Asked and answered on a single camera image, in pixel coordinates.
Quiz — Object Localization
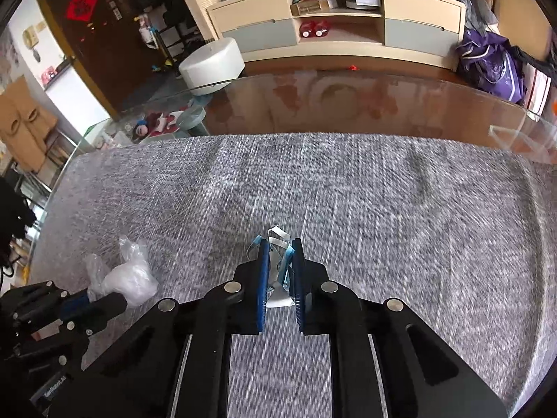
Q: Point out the purple bag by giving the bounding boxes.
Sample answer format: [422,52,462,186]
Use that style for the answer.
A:
[455,28,525,105]

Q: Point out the red door decoration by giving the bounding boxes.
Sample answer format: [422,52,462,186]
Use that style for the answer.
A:
[66,0,97,22]

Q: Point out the black clothes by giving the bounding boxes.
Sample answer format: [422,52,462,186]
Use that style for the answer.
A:
[0,178,36,266]

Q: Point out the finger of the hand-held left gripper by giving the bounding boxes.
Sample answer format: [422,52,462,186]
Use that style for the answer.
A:
[0,281,91,329]
[61,293,129,336]

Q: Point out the brown coat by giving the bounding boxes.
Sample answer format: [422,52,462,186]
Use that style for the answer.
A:
[0,76,59,172]

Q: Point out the brown door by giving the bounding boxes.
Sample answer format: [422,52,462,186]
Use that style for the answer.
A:
[35,0,183,116]

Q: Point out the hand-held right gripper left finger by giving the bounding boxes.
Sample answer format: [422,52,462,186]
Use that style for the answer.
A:
[48,240,271,418]

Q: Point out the shoe rack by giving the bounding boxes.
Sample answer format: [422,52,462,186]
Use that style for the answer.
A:
[139,9,205,59]

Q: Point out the wall intercom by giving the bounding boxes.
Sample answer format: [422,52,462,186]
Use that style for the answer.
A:
[23,26,42,62]

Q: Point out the red white doll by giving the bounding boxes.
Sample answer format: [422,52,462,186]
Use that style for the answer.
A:
[131,111,183,142]

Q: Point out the clear plastic bag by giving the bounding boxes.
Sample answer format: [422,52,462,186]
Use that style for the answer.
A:
[85,234,159,306]

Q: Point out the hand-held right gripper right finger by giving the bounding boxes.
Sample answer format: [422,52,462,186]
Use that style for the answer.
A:
[291,239,510,418]

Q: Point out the beige television cabinet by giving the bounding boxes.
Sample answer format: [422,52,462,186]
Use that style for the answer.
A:
[206,0,466,72]

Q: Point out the blue white face mask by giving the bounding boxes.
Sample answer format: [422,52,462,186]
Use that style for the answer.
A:
[247,226,294,310]

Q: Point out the grey tablecloth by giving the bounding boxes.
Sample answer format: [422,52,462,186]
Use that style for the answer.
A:
[28,133,557,418]

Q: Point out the white cabinet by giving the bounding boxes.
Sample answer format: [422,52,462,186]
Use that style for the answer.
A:
[44,59,114,129]

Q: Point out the light blue round stool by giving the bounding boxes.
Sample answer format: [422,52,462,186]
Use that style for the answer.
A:
[176,107,207,133]

